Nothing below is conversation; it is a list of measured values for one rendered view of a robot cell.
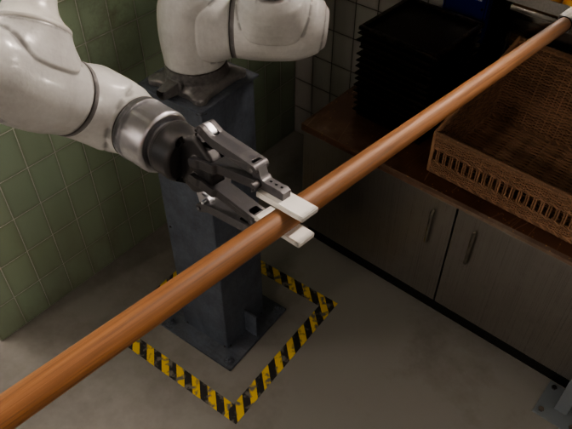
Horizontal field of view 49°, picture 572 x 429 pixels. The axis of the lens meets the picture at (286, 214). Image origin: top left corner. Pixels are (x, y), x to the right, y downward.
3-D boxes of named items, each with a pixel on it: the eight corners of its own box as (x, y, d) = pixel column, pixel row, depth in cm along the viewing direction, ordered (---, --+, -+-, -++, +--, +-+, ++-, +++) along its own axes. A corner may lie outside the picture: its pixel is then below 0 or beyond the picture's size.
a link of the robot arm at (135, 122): (165, 144, 92) (194, 161, 89) (114, 168, 86) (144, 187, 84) (163, 87, 86) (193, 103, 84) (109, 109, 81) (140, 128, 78)
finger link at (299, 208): (271, 185, 76) (272, 180, 76) (317, 212, 73) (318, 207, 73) (255, 197, 74) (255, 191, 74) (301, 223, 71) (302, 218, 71)
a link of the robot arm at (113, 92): (148, 168, 92) (79, 153, 80) (81, 127, 99) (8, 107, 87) (178, 100, 90) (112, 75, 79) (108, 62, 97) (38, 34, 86)
